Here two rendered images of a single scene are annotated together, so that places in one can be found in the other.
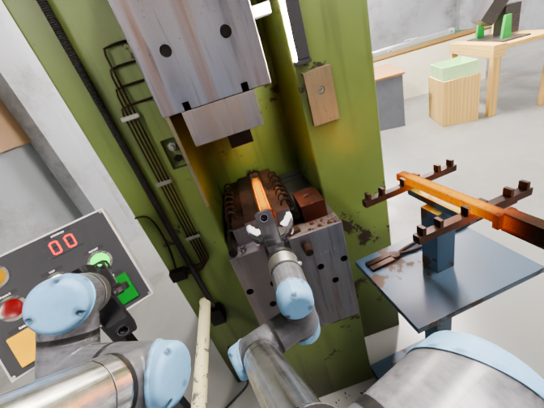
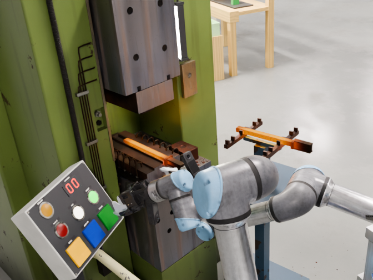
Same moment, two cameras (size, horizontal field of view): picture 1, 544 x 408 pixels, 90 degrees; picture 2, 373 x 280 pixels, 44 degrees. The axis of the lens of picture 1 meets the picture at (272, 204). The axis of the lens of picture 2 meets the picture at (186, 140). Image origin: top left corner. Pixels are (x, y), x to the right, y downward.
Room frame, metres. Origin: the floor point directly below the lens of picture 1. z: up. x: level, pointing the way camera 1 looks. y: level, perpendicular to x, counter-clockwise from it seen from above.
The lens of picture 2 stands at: (-0.68, 1.12, 2.02)
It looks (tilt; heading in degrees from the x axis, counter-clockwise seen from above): 27 degrees down; 320
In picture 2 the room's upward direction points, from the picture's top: 5 degrees counter-clockwise
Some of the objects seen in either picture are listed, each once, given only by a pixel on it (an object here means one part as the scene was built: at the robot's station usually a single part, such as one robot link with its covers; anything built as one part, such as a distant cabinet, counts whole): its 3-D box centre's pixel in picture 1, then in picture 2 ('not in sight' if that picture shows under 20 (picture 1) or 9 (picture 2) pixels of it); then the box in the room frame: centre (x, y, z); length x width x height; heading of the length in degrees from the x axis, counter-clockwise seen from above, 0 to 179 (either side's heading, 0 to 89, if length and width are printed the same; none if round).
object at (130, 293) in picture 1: (118, 291); (107, 217); (0.60, 0.46, 1.01); 0.07 x 0.05 x 0.07; 117
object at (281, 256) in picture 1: (285, 265); not in sight; (0.52, 0.02, 0.98); 0.08 x 0.05 x 0.08; 92
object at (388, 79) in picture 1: (373, 97); not in sight; (4.59, -2.19, 0.38); 1.40 x 0.72 x 0.75; 160
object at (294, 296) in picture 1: (291, 290); not in sight; (0.44, 0.02, 0.97); 0.11 x 0.08 x 0.09; 2
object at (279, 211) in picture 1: (255, 200); (135, 155); (0.98, 0.06, 0.96); 0.42 x 0.20 x 0.09; 2
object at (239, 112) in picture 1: (223, 109); (125, 85); (0.98, 0.06, 1.32); 0.42 x 0.20 x 0.10; 2
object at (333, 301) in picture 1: (285, 245); (149, 195); (0.99, 0.00, 0.69); 0.56 x 0.38 x 0.45; 2
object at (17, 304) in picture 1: (12, 308); (61, 230); (0.55, 0.66, 1.09); 0.05 x 0.03 x 0.04; 92
